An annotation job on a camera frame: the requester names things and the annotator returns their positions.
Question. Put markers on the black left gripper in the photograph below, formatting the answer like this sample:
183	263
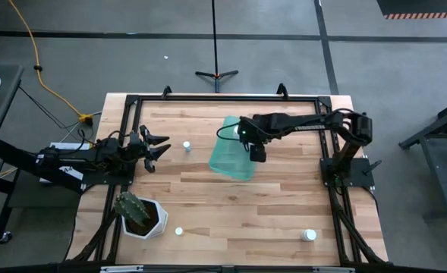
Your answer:
136	149

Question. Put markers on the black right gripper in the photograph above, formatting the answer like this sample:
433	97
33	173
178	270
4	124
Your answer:
255	130

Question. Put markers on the white cup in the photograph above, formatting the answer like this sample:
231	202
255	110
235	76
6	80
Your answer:
237	131

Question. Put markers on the small white cap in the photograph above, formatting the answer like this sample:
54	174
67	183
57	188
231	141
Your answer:
178	231

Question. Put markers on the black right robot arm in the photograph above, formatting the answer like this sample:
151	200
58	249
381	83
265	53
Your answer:
303	121

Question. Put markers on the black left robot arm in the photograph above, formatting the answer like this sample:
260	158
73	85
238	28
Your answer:
75	157

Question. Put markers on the blue translucent pill bottle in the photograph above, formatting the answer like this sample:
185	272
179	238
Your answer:
186	146

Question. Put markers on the teal translucent plastic basket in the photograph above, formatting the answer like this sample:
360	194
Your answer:
227	159

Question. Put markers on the white pill bottle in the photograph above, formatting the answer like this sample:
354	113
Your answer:
308	235

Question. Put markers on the green cactus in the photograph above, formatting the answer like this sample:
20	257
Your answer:
132	208

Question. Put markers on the white faceted plant pot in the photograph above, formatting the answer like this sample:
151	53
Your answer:
158	223

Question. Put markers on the white label sticker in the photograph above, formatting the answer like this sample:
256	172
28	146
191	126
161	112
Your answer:
73	173

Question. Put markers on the white paper sheet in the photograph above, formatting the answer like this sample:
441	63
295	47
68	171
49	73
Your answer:
67	145

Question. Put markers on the black tripod stand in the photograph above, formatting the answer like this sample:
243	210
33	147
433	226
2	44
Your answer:
215	45

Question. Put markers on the dark grey side table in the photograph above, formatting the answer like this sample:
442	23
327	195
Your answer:
439	151

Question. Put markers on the black mat with hazard stripes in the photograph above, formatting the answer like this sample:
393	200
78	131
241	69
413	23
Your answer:
420	7

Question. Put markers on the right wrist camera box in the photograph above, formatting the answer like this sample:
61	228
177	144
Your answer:
257	153

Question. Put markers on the black aluminium table frame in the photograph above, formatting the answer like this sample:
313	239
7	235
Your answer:
208	99

